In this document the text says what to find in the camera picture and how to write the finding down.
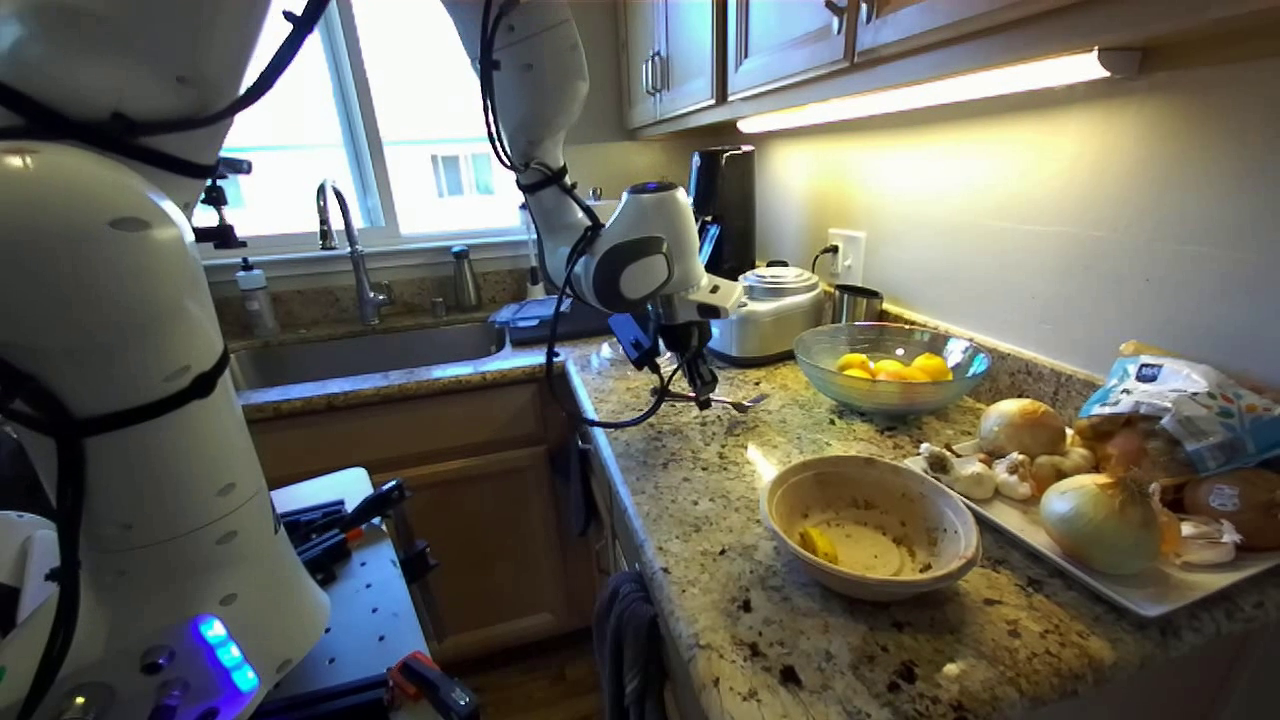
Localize white rectangular tray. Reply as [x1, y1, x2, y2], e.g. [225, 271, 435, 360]
[902, 451, 1280, 624]

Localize black soda maker machine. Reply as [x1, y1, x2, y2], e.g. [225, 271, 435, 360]
[687, 143, 754, 279]

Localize glass bowl with lemons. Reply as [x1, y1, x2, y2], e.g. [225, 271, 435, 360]
[793, 321, 993, 414]

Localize yellow onion back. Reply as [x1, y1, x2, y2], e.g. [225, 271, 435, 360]
[976, 397, 1063, 457]

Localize chrome kitchen faucet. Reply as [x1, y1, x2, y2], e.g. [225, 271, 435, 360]
[312, 181, 382, 329]

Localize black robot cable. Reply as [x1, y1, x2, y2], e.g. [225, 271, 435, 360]
[475, 0, 683, 433]

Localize blue white plastic bag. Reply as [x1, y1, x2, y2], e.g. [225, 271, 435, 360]
[1081, 352, 1280, 474]

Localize black camera on stand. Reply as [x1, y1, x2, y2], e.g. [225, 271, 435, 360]
[190, 155, 252, 249]

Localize white wall outlet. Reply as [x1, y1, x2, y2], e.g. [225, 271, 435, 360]
[829, 227, 869, 285]

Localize yellow onion front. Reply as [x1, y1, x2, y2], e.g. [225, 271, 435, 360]
[1034, 470, 1159, 574]

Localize white mushrooms on tray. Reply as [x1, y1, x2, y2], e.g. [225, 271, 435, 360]
[914, 444, 1063, 505]

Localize under-cabinet light strip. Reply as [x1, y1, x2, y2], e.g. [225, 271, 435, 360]
[739, 49, 1145, 134]

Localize soap dispenser bottle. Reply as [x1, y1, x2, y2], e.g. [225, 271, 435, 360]
[236, 254, 279, 336]

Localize dark hanging dish towel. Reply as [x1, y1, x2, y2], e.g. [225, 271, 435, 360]
[593, 570, 669, 720]

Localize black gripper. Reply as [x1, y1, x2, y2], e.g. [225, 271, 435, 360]
[659, 321, 718, 406]

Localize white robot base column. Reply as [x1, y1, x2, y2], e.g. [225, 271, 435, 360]
[0, 0, 329, 720]

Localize black dish drying mat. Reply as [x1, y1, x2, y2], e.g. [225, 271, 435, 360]
[486, 297, 609, 346]

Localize beige ceramic bowl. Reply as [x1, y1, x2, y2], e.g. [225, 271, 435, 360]
[765, 457, 980, 605]

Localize yellow onion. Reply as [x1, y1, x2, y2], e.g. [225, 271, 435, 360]
[976, 397, 1063, 457]
[1034, 470, 1159, 574]

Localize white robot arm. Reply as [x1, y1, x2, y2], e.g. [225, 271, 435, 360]
[443, 0, 718, 403]

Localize silver fork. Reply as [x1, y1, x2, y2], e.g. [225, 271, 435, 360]
[659, 389, 769, 412]

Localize white silver kitchen appliance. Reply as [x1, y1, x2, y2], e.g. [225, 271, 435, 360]
[708, 264, 831, 365]

